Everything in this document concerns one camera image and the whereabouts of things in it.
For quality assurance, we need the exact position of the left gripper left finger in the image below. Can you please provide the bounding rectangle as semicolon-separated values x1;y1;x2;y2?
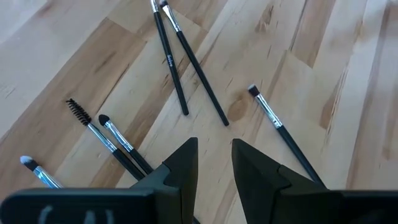
0;137;199;224

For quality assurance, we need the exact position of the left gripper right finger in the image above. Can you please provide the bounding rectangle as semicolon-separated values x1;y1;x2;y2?
231;138;398;224

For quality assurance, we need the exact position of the black spoolie brush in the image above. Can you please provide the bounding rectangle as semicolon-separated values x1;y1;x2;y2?
65;98;146;181

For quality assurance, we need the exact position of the round dark-tipped makeup brush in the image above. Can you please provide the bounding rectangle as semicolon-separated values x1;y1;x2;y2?
98;113;154;175

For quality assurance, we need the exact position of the flat-tipped wide-ferrule brush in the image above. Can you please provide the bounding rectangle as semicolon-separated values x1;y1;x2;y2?
248;83;326;189

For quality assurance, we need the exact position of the thin brush with white print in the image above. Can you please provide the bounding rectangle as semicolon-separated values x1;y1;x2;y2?
150;0;190;116

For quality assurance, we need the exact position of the thin black makeup brush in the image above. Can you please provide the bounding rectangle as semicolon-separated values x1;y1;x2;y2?
159;0;230;127

